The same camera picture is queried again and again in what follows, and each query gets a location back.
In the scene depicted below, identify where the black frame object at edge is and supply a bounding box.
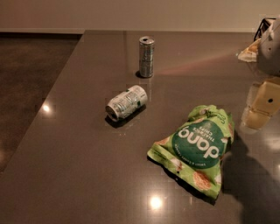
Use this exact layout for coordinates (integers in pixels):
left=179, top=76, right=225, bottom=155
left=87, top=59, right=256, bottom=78
left=254, top=17, right=276, bottom=40

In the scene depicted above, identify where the green dang chips bag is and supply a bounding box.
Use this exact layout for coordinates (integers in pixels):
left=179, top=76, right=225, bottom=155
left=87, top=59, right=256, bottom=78
left=147, top=105, right=235, bottom=200

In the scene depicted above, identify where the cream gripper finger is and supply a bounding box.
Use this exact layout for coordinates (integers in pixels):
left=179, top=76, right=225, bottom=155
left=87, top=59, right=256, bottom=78
left=238, top=39, right=261, bottom=63
left=241, top=80, right=280, bottom=130

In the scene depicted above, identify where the silver green 7up can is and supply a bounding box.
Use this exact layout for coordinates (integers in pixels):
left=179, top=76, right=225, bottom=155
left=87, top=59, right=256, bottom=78
left=106, top=85, right=148, bottom=122

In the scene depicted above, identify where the tall silver standing can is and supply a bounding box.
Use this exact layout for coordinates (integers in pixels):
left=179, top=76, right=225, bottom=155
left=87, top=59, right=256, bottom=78
left=139, top=36, right=155, bottom=78

